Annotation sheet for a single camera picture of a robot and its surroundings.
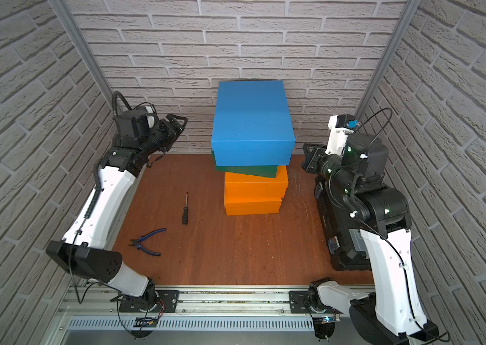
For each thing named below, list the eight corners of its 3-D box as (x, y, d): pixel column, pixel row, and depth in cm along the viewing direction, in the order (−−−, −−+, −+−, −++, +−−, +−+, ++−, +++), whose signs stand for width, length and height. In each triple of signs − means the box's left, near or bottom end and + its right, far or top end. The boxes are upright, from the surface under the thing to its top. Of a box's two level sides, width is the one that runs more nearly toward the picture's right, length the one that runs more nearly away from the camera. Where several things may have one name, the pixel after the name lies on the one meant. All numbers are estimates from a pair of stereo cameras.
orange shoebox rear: (226, 216, 97) (223, 204, 88) (226, 212, 98) (224, 199, 89) (278, 214, 98) (281, 201, 89) (278, 210, 99) (281, 197, 90)
